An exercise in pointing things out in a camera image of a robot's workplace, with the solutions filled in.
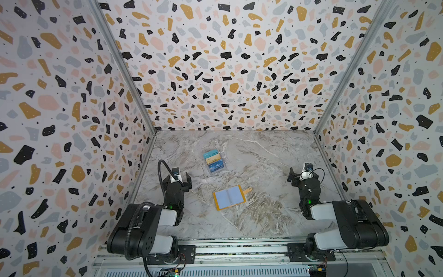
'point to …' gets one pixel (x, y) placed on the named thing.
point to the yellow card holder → (229, 197)
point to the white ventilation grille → (224, 272)
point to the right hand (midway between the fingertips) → (302, 165)
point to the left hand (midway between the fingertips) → (179, 171)
